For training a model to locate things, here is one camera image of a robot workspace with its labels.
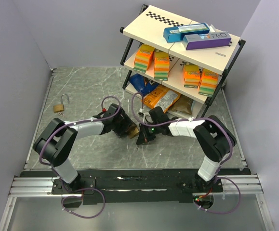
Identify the beige black three-tier shelf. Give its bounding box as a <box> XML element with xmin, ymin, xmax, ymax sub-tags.
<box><xmin>120</xmin><ymin>5</ymin><xmax>246</xmax><ymax>117</ymax></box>

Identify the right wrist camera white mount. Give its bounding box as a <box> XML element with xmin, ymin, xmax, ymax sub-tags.
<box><xmin>138</xmin><ymin>108</ymin><xmax>153</xmax><ymax>124</ymax></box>

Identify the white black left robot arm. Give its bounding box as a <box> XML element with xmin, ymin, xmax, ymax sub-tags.
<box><xmin>33</xmin><ymin>103</ymin><xmax>139</xmax><ymax>193</ymax></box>

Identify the brown snack bag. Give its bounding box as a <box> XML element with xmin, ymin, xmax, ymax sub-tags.
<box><xmin>169</xmin><ymin>95</ymin><xmax>194</xmax><ymax>115</ymax></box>

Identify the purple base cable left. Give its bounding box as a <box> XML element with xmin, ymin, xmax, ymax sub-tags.
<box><xmin>61</xmin><ymin>187</ymin><xmax>106</xmax><ymax>219</ymax></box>

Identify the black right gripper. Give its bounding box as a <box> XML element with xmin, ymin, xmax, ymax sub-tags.
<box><xmin>137</xmin><ymin>121</ymin><xmax>161</xmax><ymax>145</ymax></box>

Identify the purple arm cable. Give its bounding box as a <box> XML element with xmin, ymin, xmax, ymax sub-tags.
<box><xmin>131</xmin><ymin>92</ymin><xmax>234</xmax><ymax>174</ymax></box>
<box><xmin>38</xmin><ymin>96</ymin><xmax>121</xmax><ymax>167</ymax></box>

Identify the brass padlock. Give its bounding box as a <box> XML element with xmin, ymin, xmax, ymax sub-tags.
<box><xmin>53</xmin><ymin>93</ymin><xmax>70</xmax><ymax>113</ymax></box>
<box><xmin>127</xmin><ymin>127</ymin><xmax>139</xmax><ymax>139</ymax></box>

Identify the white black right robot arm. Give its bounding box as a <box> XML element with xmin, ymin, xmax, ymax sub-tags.
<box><xmin>136</xmin><ymin>106</ymin><xmax>237</xmax><ymax>192</ymax></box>

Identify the aluminium rail frame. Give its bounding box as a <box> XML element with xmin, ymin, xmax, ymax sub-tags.
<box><xmin>0</xmin><ymin>67</ymin><xmax>274</xmax><ymax>231</ymax></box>

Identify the orange snack bag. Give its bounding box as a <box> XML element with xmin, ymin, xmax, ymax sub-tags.
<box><xmin>144</xmin><ymin>85</ymin><xmax>181</xmax><ymax>113</ymax></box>

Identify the purple grey R+O box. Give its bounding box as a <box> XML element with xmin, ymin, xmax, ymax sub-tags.
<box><xmin>182</xmin><ymin>31</ymin><xmax>231</xmax><ymax>51</ymax></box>

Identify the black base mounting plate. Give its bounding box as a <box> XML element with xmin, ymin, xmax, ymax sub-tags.
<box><xmin>51</xmin><ymin>167</ymin><xmax>226</xmax><ymax>205</ymax></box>

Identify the orange sponge pack far left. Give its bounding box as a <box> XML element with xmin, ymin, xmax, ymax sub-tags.
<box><xmin>134</xmin><ymin>44</ymin><xmax>155</xmax><ymax>73</ymax></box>

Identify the orange sponge pack far right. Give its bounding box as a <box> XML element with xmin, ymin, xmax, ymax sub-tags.
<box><xmin>199</xmin><ymin>68</ymin><xmax>219</xmax><ymax>97</ymax></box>

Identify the blue rectangular box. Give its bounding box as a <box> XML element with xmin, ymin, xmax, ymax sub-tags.
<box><xmin>163</xmin><ymin>23</ymin><xmax>210</xmax><ymax>43</ymax></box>

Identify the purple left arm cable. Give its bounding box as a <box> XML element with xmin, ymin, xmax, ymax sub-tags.
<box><xmin>38</xmin><ymin>96</ymin><xmax>121</xmax><ymax>167</ymax></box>

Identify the blue snack bag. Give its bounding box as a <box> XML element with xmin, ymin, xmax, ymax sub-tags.
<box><xmin>129</xmin><ymin>74</ymin><xmax>159</xmax><ymax>96</ymax></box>

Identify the orange sponge pack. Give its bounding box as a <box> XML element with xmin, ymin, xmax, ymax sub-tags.
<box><xmin>199</xmin><ymin>68</ymin><xmax>219</xmax><ymax>97</ymax></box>
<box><xmin>134</xmin><ymin>44</ymin><xmax>155</xmax><ymax>73</ymax></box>
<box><xmin>154</xmin><ymin>50</ymin><xmax>170</xmax><ymax>80</ymax></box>
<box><xmin>183</xmin><ymin>63</ymin><xmax>201</xmax><ymax>89</ymax></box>

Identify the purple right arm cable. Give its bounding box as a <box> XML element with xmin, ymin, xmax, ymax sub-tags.
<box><xmin>131</xmin><ymin>92</ymin><xmax>234</xmax><ymax>174</ymax></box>

